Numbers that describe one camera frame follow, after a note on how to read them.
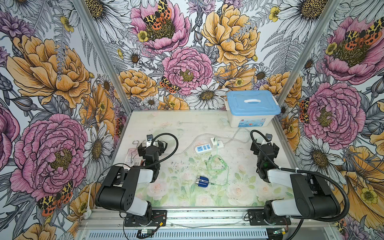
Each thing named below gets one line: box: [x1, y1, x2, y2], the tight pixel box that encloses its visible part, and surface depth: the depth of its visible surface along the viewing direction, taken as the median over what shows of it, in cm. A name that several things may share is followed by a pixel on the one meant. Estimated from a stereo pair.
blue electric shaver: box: [195, 176, 209, 188], surface depth 85 cm
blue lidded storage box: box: [225, 90, 282, 128], surface depth 107 cm
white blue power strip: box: [195, 143, 212, 154], surface depth 99 cm
